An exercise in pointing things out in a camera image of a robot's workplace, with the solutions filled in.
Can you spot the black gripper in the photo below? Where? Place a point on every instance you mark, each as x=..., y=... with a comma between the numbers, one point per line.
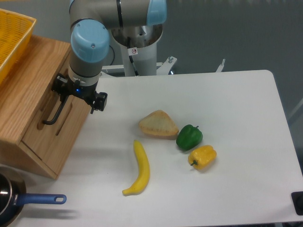
x=80, y=87

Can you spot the green toy bell pepper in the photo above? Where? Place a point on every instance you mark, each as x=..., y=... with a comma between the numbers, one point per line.
x=189, y=137

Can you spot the yellow plastic basket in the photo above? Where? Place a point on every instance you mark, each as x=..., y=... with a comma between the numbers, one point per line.
x=15, y=32

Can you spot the black table-edge clamp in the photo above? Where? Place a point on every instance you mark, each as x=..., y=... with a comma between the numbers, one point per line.
x=297, y=198

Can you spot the blue-handled dark pan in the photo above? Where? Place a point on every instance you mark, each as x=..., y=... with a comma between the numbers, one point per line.
x=12, y=199

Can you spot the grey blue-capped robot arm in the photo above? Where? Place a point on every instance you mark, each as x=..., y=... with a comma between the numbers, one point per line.
x=136, y=25

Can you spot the wooden drawer cabinet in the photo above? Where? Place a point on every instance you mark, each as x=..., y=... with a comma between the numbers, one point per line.
x=26, y=99

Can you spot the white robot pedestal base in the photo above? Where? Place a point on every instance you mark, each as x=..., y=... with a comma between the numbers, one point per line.
x=138, y=46

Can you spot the yellow toy banana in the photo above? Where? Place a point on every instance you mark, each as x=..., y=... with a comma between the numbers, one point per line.
x=143, y=177

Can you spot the yellow toy bell pepper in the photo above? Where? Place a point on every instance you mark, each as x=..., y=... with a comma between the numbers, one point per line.
x=201, y=157

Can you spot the toy bread slice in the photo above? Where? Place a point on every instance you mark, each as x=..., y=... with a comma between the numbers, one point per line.
x=159, y=124

